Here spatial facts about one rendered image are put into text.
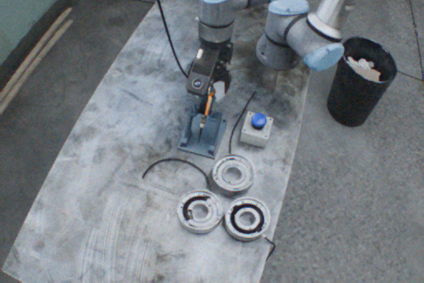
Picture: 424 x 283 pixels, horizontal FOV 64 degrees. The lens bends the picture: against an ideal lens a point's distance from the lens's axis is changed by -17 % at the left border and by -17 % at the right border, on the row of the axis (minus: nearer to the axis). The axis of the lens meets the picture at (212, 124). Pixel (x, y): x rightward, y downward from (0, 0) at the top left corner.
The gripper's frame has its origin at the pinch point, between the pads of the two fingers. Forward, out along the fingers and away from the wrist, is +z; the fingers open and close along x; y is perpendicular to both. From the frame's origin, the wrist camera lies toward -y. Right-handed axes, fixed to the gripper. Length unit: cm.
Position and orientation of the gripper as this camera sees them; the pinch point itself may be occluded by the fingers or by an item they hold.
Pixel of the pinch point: (207, 98)
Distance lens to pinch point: 98.7
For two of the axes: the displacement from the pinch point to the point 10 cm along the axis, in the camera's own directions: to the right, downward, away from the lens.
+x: -9.6, -2.6, 1.2
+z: -0.6, 5.9, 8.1
